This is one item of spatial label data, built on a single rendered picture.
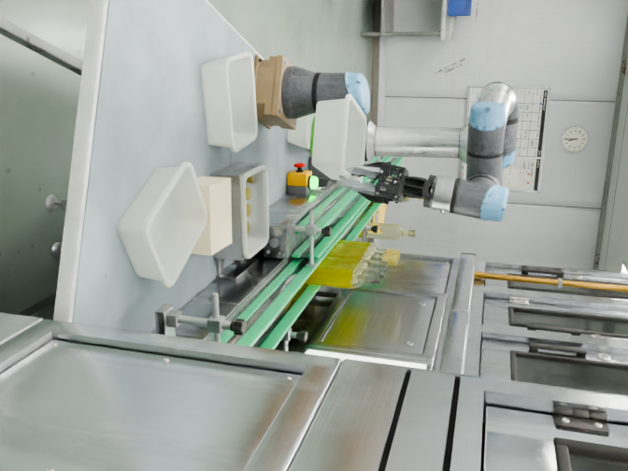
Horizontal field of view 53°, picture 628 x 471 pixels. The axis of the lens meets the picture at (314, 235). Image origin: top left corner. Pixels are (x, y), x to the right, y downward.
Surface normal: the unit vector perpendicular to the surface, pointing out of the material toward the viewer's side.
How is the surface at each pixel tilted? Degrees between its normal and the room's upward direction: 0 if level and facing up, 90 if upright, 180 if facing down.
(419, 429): 90
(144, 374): 90
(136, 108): 0
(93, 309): 0
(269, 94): 90
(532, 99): 90
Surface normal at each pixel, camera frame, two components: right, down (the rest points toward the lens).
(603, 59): -0.27, 0.28
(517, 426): 0.00, -0.96
